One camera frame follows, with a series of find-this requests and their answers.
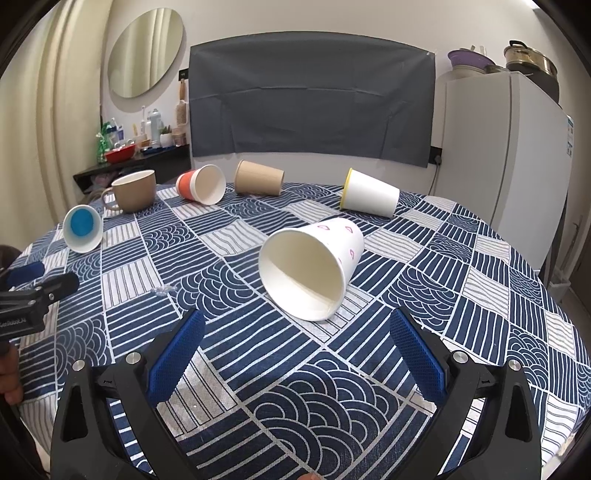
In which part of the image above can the black power cable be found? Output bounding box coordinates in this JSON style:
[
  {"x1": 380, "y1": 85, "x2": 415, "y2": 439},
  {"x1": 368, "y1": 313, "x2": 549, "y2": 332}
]
[{"x1": 427, "y1": 146, "x2": 445, "y2": 196}]

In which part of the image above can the white cup yellow rim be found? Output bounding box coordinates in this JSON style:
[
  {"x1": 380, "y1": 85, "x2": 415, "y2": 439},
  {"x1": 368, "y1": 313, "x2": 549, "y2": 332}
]
[{"x1": 339, "y1": 168, "x2": 401, "y2": 218}]

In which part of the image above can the brown kraft paper cup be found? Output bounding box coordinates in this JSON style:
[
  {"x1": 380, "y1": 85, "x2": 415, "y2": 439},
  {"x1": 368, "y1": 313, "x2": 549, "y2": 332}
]
[{"x1": 235, "y1": 160, "x2": 284, "y2": 196}]

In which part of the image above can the white refrigerator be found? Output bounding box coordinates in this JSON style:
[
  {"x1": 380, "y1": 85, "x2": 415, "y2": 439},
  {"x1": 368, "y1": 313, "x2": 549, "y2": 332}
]
[{"x1": 435, "y1": 72, "x2": 574, "y2": 270}]

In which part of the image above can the dark grey hanging cloth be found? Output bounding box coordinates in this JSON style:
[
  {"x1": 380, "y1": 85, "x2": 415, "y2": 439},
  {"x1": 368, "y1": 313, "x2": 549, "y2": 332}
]
[{"x1": 188, "y1": 31, "x2": 436, "y2": 167}]

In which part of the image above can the wooden woven bottle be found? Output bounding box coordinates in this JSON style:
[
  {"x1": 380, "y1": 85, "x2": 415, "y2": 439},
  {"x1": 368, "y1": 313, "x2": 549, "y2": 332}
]
[{"x1": 175, "y1": 79, "x2": 188, "y2": 127}]

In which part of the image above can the white cup blue inside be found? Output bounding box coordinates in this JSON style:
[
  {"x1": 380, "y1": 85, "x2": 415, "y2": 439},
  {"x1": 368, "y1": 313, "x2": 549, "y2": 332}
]
[{"x1": 62, "y1": 205, "x2": 103, "y2": 254}]

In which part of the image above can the left hand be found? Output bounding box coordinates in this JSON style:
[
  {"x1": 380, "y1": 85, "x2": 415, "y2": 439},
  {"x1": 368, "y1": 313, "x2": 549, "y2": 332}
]
[{"x1": 0, "y1": 345, "x2": 23, "y2": 406}]

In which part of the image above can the beige curtain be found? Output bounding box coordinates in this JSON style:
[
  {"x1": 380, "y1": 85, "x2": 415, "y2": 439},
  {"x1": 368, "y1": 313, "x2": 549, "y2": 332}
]
[{"x1": 1, "y1": 1, "x2": 111, "y2": 250}]

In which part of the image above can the white paper cup pink print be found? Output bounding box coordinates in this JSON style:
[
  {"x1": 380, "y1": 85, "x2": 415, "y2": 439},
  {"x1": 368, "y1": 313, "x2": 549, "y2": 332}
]
[{"x1": 259, "y1": 217, "x2": 365, "y2": 322}]

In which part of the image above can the brown ceramic mug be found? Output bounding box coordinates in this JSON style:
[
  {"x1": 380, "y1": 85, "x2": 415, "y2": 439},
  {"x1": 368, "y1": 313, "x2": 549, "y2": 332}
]
[{"x1": 101, "y1": 169, "x2": 156, "y2": 213}]

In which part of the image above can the oval wall mirror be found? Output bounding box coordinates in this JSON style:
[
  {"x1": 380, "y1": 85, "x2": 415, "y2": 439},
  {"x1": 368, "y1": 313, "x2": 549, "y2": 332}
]
[{"x1": 107, "y1": 7, "x2": 184, "y2": 98}]

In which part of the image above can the orange and white paper cup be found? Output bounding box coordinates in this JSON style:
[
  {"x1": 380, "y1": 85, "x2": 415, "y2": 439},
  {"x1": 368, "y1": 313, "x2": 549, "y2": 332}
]
[{"x1": 175, "y1": 164, "x2": 226, "y2": 206}]

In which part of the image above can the steel cooking pot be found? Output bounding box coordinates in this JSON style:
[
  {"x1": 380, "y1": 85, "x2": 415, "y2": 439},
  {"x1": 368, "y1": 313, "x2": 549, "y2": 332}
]
[{"x1": 504, "y1": 40, "x2": 560, "y2": 103}]

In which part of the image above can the black wall shelf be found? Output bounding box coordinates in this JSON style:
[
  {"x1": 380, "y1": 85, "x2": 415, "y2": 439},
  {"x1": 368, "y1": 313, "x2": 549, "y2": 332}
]
[{"x1": 73, "y1": 145, "x2": 191, "y2": 193}]

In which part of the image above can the red bowl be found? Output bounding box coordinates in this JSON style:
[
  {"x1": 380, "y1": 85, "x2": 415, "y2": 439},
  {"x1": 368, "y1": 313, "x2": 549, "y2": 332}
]
[{"x1": 104, "y1": 145, "x2": 135, "y2": 165}]

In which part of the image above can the purple basin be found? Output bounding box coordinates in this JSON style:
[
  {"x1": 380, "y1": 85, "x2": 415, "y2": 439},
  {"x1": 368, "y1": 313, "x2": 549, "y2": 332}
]
[{"x1": 448, "y1": 48, "x2": 495, "y2": 73}]

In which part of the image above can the blue white patterned tablecloth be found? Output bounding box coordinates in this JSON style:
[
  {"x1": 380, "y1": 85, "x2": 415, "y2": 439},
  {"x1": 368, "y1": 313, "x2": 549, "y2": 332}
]
[{"x1": 19, "y1": 184, "x2": 590, "y2": 479}]

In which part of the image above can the green plastic bottle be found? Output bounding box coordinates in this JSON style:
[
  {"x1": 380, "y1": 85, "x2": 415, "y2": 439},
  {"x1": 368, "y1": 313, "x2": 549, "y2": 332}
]
[{"x1": 96, "y1": 132, "x2": 109, "y2": 165}]

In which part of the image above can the small potted plant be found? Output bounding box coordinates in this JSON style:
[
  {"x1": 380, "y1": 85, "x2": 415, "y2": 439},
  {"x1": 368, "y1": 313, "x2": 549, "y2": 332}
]
[{"x1": 159, "y1": 125, "x2": 174, "y2": 148}]

